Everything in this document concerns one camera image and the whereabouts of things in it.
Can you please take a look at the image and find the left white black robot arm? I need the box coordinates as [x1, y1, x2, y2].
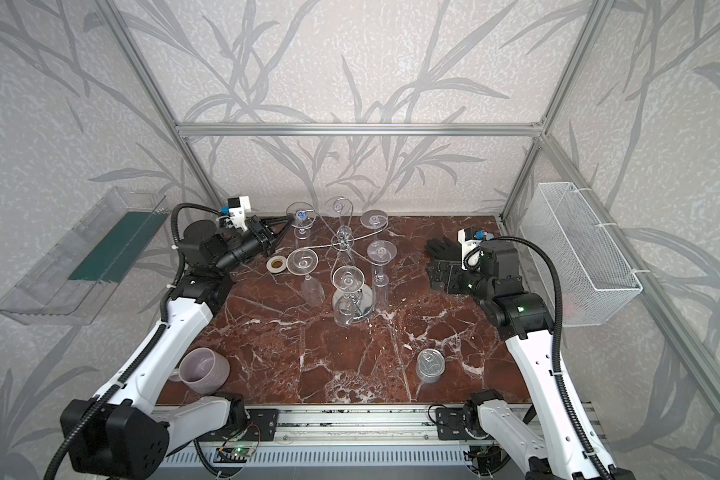
[44, 203, 294, 479]

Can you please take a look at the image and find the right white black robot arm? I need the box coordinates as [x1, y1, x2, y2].
[425, 236, 635, 479]

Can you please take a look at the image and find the black glove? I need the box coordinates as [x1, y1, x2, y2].
[425, 237, 462, 263]

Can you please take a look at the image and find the white tape roll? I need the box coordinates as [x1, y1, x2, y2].
[266, 255, 287, 274]

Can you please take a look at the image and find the green mat in tray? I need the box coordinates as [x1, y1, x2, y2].
[68, 211, 168, 283]

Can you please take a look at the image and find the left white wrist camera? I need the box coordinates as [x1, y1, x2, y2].
[219, 196, 252, 231]

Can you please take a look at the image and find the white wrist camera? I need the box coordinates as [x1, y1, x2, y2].
[219, 196, 252, 231]
[457, 227, 494, 260]

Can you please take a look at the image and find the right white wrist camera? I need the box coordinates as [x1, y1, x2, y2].
[457, 227, 494, 260]

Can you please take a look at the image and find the aluminium frame crossbar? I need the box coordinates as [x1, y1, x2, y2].
[176, 123, 542, 137]

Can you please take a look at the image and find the silver wire wine glass rack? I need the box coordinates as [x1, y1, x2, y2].
[318, 209, 384, 327]

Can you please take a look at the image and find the white wire mesh basket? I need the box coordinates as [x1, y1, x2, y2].
[519, 182, 643, 327]

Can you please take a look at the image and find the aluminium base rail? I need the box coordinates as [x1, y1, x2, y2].
[149, 403, 610, 469]

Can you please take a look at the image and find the right black arm cable conduit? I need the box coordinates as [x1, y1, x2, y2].
[463, 236, 616, 480]

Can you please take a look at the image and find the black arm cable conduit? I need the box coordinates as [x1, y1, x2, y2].
[43, 202, 226, 480]
[463, 236, 616, 480]

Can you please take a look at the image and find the clear plastic wall tray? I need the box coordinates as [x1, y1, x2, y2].
[0, 187, 170, 326]

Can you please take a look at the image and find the left black arm cable conduit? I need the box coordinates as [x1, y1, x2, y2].
[43, 202, 226, 480]

